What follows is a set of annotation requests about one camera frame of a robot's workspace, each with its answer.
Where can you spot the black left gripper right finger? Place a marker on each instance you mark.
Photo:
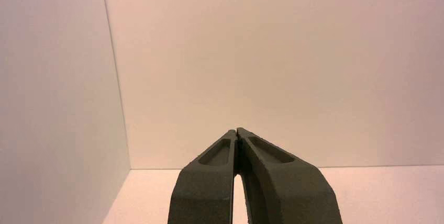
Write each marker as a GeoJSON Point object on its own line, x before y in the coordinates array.
{"type": "Point", "coordinates": [288, 191]}

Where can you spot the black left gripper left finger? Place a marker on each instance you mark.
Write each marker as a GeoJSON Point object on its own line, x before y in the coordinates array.
{"type": "Point", "coordinates": [204, 187]}

